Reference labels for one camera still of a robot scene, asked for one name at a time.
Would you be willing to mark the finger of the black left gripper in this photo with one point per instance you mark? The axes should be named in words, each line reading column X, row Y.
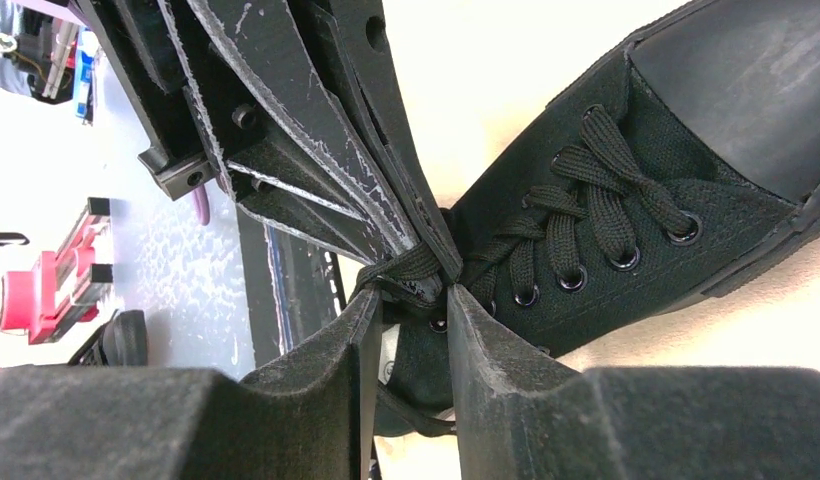
column 353, row 40

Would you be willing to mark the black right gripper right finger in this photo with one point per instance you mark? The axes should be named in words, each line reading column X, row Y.
column 520, row 414

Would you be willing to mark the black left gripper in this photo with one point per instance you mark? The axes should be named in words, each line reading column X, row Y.
column 267, row 114

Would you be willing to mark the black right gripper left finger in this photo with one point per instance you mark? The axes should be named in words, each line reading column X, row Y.
column 308, row 414

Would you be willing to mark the black shoe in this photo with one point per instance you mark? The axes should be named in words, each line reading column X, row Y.
column 680, row 166

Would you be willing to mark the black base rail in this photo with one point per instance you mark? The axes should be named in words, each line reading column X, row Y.
column 293, row 288

